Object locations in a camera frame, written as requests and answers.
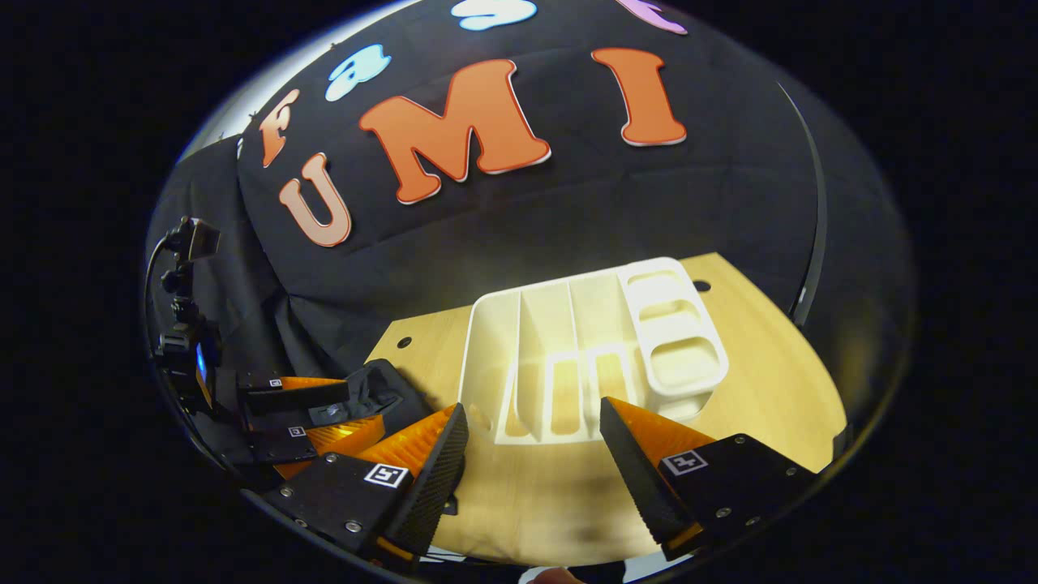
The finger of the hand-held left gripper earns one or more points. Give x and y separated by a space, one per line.
276 444
296 396

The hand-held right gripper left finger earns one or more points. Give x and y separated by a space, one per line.
434 478

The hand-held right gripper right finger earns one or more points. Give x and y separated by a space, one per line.
636 478

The black schoolbag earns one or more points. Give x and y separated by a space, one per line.
381 389

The white plastic bookshelf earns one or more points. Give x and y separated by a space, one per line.
568 324

